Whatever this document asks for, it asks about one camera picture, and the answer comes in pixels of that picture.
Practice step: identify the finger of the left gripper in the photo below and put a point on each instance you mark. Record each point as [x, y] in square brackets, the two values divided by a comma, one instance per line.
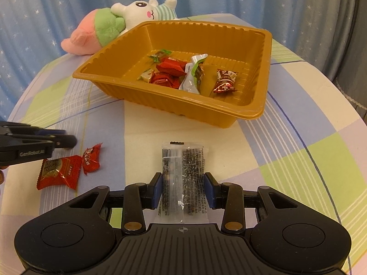
[21, 136]

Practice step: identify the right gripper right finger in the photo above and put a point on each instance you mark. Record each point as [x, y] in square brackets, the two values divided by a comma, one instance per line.
[229, 197]

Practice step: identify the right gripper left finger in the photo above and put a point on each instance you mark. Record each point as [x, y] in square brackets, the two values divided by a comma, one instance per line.
[138, 197]

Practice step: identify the large red gold snack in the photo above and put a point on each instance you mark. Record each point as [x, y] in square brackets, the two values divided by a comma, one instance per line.
[63, 171]

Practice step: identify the small red candy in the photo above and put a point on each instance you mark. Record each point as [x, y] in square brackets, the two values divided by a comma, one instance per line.
[90, 159]

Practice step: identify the clear black sesame packet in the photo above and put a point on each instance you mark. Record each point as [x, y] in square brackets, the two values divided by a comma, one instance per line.
[183, 198]

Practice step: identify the red snack packet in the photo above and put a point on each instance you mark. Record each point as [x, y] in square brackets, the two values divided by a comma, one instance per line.
[172, 66]

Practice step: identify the person left hand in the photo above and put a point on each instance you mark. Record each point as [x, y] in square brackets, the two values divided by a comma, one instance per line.
[2, 168]

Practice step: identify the checkered tablecloth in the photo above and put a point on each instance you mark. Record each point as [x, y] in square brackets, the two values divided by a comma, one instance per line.
[310, 144]

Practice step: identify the small green white candy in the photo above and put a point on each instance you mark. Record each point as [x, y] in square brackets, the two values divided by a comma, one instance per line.
[147, 75]

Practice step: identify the brown red candy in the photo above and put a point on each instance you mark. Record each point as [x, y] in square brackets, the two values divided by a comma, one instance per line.
[225, 81]

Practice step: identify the carrot bunny plush toy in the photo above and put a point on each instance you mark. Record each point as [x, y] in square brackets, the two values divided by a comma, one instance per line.
[101, 26]

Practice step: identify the red candy in tray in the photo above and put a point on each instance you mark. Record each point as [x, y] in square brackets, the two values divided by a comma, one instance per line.
[164, 79]

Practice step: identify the orange plastic tray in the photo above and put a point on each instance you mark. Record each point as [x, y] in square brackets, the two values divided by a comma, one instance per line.
[211, 72]

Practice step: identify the silver green snack packet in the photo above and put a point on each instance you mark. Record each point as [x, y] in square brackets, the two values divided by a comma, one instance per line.
[194, 74]

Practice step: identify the grey-blue lace curtain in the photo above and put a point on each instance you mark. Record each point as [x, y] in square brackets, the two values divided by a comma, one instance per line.
[346, 61]

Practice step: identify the blue star curtain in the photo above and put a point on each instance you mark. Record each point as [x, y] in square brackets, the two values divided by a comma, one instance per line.
[31, 31]

